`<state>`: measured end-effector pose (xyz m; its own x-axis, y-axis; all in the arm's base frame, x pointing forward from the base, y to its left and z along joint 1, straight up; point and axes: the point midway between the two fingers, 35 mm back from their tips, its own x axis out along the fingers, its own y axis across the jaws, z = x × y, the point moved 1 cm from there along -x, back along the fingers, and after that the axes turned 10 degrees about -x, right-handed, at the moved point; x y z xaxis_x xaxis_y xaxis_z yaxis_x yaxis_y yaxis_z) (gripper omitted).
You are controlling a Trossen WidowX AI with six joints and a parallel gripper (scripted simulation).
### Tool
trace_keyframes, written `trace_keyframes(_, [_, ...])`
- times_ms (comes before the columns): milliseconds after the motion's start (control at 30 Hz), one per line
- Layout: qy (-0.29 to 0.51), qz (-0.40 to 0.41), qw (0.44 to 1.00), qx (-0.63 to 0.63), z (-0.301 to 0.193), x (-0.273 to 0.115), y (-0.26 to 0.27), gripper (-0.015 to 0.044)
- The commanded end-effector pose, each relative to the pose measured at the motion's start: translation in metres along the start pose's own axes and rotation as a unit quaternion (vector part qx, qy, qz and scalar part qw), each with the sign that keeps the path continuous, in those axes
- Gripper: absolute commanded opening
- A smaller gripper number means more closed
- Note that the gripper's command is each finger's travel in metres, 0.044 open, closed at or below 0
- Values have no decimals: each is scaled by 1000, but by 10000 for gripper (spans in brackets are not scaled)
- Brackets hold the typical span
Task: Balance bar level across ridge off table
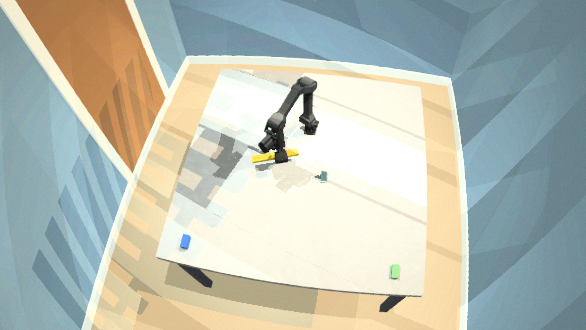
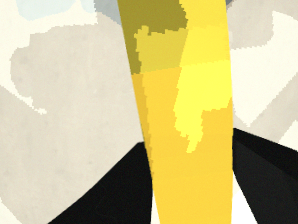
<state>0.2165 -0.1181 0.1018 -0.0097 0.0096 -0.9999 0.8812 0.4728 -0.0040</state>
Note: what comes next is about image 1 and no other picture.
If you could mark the yellow bar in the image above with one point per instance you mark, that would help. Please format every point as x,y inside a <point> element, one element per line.
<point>270,156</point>

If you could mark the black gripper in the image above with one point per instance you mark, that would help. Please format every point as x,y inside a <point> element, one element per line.
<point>280,154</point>

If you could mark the blue rectangular block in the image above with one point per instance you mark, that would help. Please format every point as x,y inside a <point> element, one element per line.
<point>185,241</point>

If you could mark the small light green block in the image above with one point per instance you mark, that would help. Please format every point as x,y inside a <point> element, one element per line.
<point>395,271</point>

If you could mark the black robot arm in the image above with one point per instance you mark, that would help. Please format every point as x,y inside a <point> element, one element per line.
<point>304,86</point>

